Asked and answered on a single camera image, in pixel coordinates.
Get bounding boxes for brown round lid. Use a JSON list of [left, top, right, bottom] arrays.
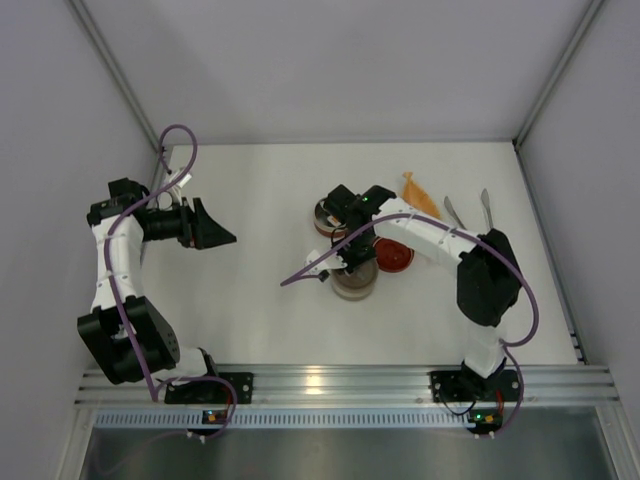
[[331, 260, 378, 287]]

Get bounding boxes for red round lid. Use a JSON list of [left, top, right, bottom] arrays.
[[374, 238, 415, 273]]

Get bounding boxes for beige band metal container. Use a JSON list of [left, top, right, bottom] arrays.
[[331, 282, 375, 302]]

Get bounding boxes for metal tongs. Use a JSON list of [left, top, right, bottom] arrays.
[[443, 188, 495, 230]]

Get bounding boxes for sushi roll orange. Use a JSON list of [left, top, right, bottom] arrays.
[[327, 216, 341, 227]]

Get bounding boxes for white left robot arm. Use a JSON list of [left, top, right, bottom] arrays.
[[77, 178, 237, 384]]

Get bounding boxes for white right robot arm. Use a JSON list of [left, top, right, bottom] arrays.
[[319, 185, 524, 387]]

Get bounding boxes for red band metal container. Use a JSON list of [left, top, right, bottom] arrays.
[[313, 198, 346, 240]]

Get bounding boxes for woven bamboo boat tray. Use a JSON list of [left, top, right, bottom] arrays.
[[401, 171, 442, 220]]

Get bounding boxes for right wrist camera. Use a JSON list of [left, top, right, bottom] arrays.
[[304, 250, 347, 276]]

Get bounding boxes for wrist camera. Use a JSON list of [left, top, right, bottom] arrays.
[[304, 250, 347, 276], [162, 167, 192, 193]]

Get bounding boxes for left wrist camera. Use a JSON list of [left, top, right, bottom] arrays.
[[162, 167, 192, 193]]

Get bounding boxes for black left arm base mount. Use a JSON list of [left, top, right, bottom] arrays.
[[164, 371, 254, 405]]

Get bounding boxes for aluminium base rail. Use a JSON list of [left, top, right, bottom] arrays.
[[74, 364, 619, 408]]

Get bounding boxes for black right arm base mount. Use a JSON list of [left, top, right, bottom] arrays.
[[428, 369, 521, 404]]

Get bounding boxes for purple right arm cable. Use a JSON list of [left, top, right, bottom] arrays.
[[279, 214, 540, 436]]

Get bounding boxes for slotted grey cable duct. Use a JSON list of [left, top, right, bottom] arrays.
[[93, 408, 484, 430]]

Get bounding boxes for left aluminium frame post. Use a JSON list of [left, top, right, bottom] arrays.
[[67, 0, 169, 151]]

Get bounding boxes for aluminium frame post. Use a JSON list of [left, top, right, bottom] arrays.
[[512, 0, 609, 154], [67, 0, 169, 151]]

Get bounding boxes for right aluminium frame post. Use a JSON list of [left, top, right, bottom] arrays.
[[512, 0, 609, 154]]

